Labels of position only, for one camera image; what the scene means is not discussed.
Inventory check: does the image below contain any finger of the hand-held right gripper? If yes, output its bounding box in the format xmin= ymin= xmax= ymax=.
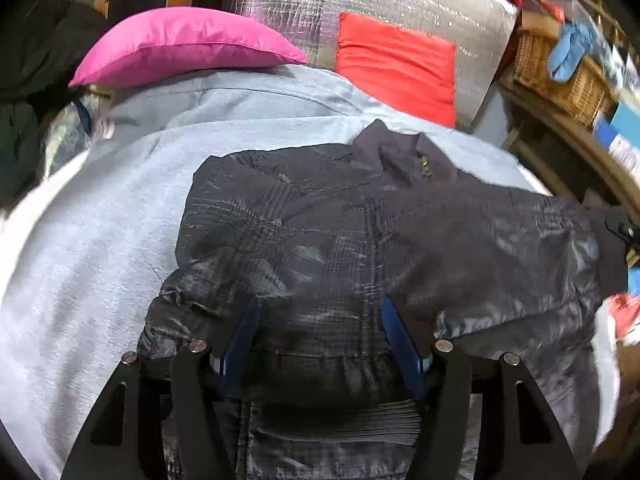
xmin=606 ymin=215 xmax=637 ymax=252

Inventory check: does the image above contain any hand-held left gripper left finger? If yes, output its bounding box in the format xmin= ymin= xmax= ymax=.
xmin=60 ymin=297 xmax=262 ymax=480

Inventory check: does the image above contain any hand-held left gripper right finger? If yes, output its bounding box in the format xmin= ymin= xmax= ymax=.
xmin=381 ymin=297 xmax=581 ymax=480

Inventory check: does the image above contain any dark plaid puffer jacket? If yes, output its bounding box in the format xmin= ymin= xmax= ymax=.
xmin=137 ymin=119 xmax=628 ymax=480

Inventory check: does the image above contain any pile of black clothes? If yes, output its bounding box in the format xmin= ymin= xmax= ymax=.
xmin=0 ymin=0 xmax=113 ymax=206

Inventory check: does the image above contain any wooden shelf rack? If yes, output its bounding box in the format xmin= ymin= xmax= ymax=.
xmin=497 ymin=0 xmax=640 ymax=241

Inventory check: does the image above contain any red and white cloth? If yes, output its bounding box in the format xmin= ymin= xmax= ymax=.
xmin=590 ymin=292 xmax=640 ymax=461

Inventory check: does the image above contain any wicker basket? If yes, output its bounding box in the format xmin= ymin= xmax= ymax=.
xmin=514 ymin=25 xmax=618 ymax=130

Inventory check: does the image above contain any grey blanket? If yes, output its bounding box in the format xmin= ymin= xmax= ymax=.
xmin=0 ymin=64 xmax=556 ymax=480

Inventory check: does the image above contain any blue cloth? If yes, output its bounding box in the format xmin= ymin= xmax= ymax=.
xmin=546 ymin=22 xmax=597 ymax=84

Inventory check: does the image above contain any pale patterned cloth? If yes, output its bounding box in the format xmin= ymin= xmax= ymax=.
xmin=44 ymin=91 xmax=117 ymax=173

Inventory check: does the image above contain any red pillow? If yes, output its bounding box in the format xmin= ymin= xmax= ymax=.
xmin=334 ymin=12 xmax=458 ymax=128

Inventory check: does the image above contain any pink pillow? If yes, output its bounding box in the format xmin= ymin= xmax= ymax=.
xmin=69 ymin=7 xmax=308 ymax=90

